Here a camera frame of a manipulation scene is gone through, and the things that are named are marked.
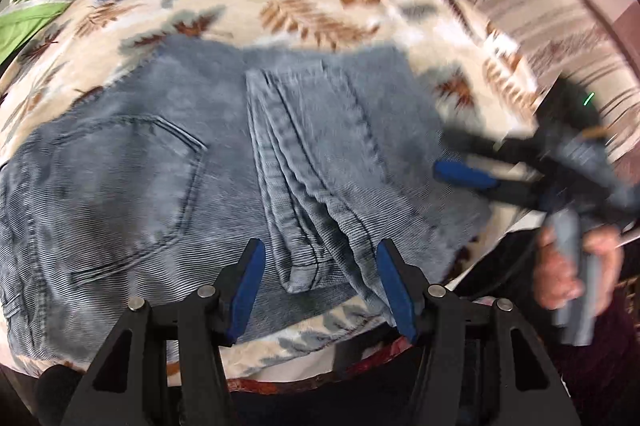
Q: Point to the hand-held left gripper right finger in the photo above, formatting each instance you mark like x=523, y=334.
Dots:
x=397, y=291

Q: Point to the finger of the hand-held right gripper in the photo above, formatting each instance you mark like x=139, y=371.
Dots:
x=500, y=150
x=465, y=176

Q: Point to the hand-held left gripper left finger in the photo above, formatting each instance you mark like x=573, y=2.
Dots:
x=245, y=291

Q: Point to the grey-blue denim pants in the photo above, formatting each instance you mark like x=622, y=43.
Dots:
x=150, y=206

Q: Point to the person's right hand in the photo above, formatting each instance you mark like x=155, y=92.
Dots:
x=550, y=276

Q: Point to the striped floral cushion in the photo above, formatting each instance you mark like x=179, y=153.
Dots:
x=525, y=5

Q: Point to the leaf-print bedspread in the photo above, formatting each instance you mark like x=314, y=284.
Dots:
x=300, y=15

